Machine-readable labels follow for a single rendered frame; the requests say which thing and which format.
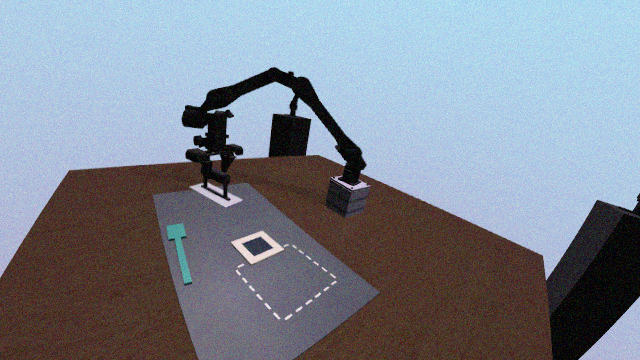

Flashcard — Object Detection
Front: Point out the teal small trowel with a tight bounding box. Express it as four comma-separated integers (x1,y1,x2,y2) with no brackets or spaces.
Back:
166,223,192,286

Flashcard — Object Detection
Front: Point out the white square tile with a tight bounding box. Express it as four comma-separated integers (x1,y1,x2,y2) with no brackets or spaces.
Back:
230,231,285,266

